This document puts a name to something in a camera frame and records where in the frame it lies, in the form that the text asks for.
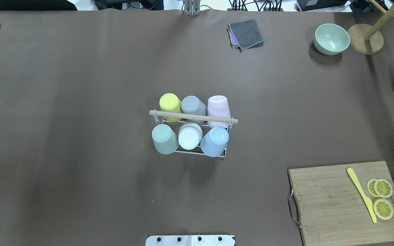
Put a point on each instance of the pink cup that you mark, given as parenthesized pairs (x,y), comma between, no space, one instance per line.
(218,107)

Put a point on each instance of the green cup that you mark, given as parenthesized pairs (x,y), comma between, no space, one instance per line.
(165,139)

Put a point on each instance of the white cup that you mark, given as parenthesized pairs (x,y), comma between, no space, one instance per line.
(190,135)

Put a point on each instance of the grey cup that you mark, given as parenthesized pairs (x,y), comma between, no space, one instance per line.
(192,105)

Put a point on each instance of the light blue cup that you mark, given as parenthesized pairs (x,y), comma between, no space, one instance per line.
(214,142)

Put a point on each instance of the yellow cup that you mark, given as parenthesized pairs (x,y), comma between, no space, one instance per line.
(169,102)

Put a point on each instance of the purple cloth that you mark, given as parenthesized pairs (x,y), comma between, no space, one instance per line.
(232,39)

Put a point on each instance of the grey folded cloth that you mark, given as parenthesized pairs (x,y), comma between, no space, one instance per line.
(247,34)

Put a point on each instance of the mint green bowl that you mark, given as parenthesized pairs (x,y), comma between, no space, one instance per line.
(331,39)

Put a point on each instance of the bamboo cutting board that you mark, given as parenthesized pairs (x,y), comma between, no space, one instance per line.
(331,212)

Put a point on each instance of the yellow plastic knife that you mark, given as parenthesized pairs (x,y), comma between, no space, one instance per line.
(366,199)

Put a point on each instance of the lemon slice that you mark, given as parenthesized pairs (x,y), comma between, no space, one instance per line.
(370,187)
(383,208)
(383,188)

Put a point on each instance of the wooden stand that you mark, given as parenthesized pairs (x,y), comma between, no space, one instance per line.
(367,39)

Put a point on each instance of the white wire cup rack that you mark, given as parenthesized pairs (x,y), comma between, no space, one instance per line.
(176,120)

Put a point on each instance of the white metal mount base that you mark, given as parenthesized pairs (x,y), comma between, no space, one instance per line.
(191,240)

